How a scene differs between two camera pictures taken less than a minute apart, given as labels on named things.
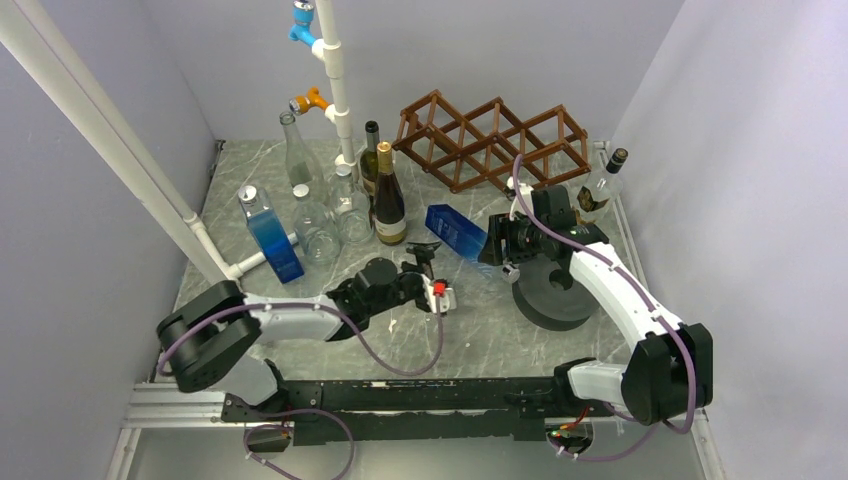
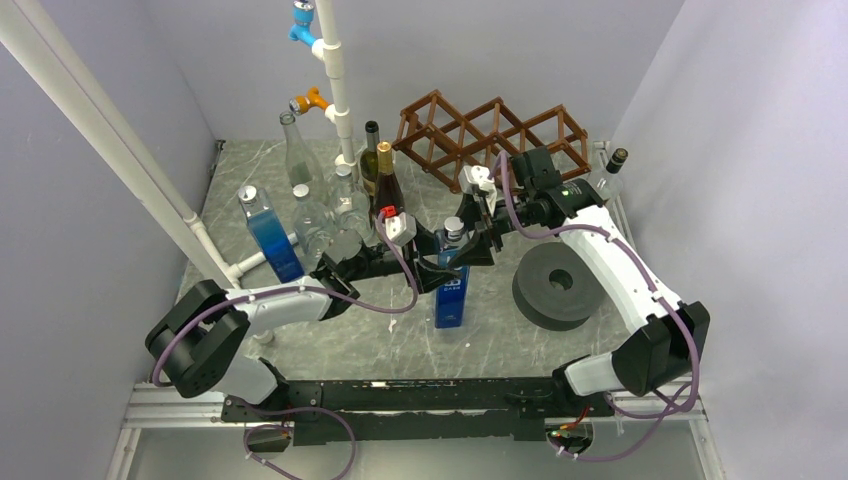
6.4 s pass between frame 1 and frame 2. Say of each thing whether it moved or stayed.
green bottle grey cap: stayed
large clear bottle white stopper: stayed
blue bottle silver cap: moved
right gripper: moved
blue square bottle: stayed
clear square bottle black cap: stayed
